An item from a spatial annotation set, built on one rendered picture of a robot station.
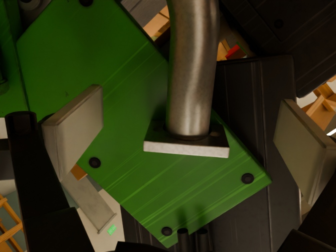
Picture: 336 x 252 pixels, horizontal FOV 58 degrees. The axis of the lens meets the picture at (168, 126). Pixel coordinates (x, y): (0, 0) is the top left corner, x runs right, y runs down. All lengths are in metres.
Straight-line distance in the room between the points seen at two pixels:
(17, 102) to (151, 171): 0.12
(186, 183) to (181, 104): 0.09
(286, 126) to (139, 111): 0.11
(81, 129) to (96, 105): 0.03
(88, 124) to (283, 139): 0.11
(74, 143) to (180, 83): 0.07
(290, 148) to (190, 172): 0.10
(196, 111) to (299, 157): 0.07
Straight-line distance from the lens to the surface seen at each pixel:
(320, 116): 4.45
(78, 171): 7.22
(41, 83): 0.25
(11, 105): 0.26
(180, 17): 0.18
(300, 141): 0.16
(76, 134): 0.16
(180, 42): 0.18
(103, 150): 0.25
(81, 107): 0.17
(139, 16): 0.85
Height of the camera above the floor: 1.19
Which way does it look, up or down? 1 degrees down
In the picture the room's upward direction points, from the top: 142 degrees clockwise
